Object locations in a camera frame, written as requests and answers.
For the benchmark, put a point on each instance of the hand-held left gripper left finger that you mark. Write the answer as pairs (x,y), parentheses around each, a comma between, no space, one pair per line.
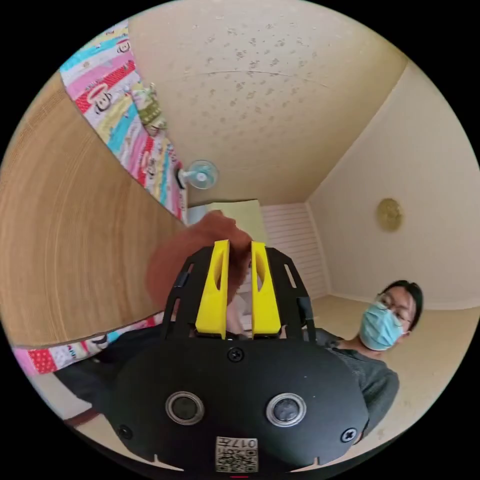
(212,300)

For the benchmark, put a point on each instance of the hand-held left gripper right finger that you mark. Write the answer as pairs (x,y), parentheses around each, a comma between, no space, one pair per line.
(264,303)

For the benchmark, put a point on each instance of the brown pants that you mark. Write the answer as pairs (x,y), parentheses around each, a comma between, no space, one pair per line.
(176,262)

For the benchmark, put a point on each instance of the white slatted cupboard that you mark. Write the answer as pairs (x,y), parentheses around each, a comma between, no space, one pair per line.
(294,243)

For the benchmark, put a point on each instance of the person's body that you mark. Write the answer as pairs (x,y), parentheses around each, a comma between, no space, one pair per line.
(375,378)

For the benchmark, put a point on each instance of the round golden lamp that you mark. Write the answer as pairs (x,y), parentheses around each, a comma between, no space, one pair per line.
(390,214)

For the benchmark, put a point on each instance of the green patterned pillow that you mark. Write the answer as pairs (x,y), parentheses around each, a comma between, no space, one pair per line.
(150,110)

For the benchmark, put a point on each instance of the white wall fan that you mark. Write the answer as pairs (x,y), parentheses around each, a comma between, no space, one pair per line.
(199,175)

